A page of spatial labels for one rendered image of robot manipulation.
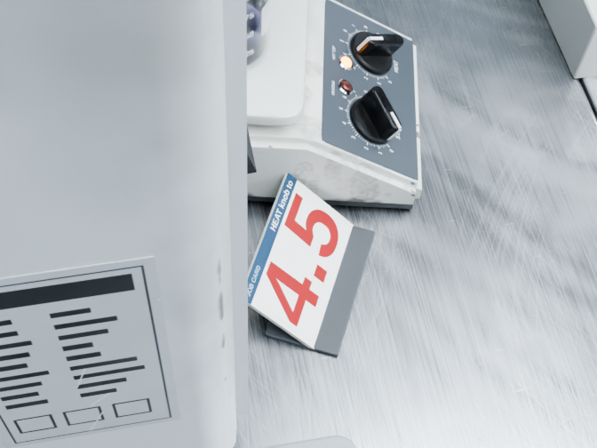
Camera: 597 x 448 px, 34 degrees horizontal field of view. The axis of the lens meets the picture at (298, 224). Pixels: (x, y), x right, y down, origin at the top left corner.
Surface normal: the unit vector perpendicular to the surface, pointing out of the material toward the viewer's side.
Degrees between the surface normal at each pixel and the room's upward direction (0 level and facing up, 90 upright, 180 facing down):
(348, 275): 0
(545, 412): 0
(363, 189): 90
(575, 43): 90
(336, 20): 30
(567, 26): 90
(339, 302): 0
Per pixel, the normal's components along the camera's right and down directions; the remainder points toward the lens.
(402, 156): 0.54, -0.43
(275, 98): 0.04, -0.54
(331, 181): -0.04, 0.84
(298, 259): 0.65, -0.24
